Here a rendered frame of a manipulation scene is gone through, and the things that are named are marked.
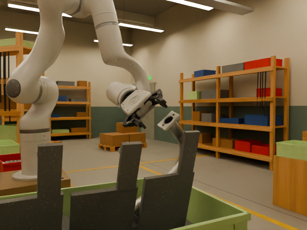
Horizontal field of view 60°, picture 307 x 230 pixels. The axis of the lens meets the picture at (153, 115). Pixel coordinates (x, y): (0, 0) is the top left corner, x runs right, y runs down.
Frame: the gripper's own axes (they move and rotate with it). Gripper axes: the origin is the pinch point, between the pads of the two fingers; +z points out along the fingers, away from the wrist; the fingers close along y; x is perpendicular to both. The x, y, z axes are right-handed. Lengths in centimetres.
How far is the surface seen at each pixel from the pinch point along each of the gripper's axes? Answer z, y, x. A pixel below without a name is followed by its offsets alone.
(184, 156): 16.3, -3.5, 5.9
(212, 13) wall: -545, 413, 241
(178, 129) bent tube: 13.1, 0.3, 0.8
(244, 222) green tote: 30.5, -4.8, 21.7
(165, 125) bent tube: 12.7, -1.7, -2.6
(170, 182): 16.4, -10.8, 8.6
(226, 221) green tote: 30.2, -7.9, 16.6
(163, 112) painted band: -714, 175, 470
